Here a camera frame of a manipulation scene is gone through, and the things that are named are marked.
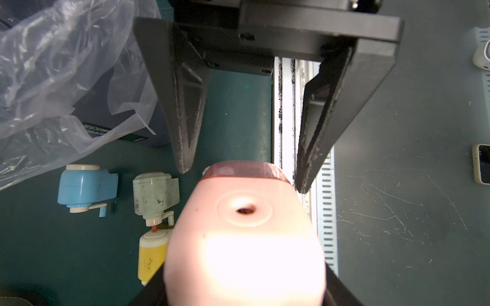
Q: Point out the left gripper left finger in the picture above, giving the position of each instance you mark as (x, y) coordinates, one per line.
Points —
(154, 293)

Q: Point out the pink pencil sharpener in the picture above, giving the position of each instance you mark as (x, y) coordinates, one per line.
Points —
(244, 238)

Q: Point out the green mat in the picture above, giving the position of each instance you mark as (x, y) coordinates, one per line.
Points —
(82, 259)

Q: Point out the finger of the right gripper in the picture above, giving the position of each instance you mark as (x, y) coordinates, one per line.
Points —
(180, 78)
(334, 97)

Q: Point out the grey trash bin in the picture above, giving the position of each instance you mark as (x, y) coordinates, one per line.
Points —
(123, 108)

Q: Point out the blue pencil sharpener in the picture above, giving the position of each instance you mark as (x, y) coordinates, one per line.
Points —
(84, 187)

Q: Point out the smartphone on desk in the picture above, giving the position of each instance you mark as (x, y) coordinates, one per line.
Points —
(481, 163)

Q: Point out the clear plastic bin liner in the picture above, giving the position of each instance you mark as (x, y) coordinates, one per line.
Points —
(51, 57)

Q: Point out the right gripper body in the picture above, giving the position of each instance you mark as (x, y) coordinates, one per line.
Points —
(246, 36)

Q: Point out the green pencil sharpener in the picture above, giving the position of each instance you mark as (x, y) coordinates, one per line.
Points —
(153, 194)

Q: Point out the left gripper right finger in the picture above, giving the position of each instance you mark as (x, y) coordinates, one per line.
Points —
(336, 293)

